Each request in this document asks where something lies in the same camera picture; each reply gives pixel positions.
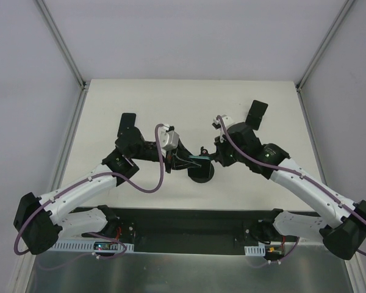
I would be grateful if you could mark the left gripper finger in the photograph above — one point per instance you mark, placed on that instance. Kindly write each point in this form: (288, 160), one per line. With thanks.
(183, 154)
(182, 164)

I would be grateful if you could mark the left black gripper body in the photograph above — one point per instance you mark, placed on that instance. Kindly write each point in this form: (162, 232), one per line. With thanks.
(169, 160)

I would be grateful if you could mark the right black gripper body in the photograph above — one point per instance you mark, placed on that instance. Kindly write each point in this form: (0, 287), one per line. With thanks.
(217, 152)

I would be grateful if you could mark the black round-base phone stand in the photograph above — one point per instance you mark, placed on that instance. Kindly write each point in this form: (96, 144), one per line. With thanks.
(212, 175)

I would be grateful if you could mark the black phone blue edge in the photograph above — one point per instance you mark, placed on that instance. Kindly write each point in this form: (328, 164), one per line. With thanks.
(199, 169)

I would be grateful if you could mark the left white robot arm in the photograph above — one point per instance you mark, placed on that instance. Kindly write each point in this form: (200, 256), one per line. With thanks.
(42, 220)

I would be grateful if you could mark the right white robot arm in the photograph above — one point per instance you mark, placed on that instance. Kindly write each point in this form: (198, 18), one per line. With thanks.
(341, 222)

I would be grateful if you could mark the black folding phone stand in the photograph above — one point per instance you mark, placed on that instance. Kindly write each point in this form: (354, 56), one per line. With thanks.
(255, 114)

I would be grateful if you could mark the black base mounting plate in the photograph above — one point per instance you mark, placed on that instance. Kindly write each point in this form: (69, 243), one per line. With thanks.
(190, 231)

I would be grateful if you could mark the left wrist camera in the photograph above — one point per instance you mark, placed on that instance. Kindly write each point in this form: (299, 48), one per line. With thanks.
(168, 138)

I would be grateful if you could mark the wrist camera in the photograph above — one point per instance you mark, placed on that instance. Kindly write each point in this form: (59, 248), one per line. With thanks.
(168, 138)
(227, 121)

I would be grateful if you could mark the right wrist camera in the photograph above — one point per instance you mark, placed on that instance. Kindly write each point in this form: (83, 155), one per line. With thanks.
(227, 121)

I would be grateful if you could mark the right white cable duct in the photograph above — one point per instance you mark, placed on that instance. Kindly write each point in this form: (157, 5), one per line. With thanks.
(258, 250)

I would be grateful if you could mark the white cable duct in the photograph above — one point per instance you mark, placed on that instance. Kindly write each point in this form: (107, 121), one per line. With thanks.
(258, 250)
(72, 245)

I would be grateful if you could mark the right aluminium frame post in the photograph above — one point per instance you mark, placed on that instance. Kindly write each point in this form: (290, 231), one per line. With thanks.
(325, 42)

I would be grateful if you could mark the aluminium frame post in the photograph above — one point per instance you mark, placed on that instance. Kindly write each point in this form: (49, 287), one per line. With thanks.
(60, 42)
(325, 42)

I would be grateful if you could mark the left white cable duct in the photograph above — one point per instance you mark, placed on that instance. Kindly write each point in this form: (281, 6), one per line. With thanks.
(72, 245)

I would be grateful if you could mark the left aluminium frame post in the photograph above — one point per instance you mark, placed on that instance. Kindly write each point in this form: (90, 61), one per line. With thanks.
(60, 42)

